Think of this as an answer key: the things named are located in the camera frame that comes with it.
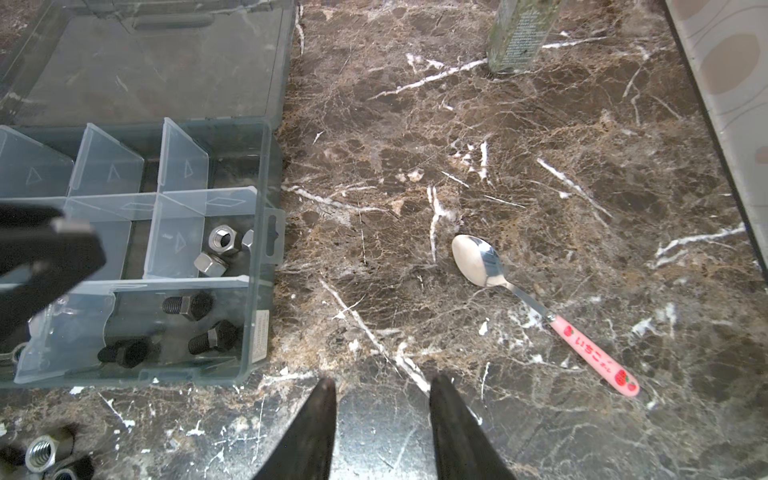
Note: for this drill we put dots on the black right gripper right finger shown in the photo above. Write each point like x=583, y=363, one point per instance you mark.
x=462, y=450

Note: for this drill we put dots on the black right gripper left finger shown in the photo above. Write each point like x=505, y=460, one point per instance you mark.
x=306, y=449

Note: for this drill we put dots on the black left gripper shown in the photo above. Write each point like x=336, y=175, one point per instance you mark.
x=59, y=252

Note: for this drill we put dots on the silver hex nut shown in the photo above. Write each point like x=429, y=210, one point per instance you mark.
x=247, y=239
x=49, y=449
x=210, y=265
x=223, y=240

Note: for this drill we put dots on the clear grey compartment organizer box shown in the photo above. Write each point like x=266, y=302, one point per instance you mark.
x=154, y=121

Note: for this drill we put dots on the spoon with pink handle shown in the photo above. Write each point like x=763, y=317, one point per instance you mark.
x=479, y=262

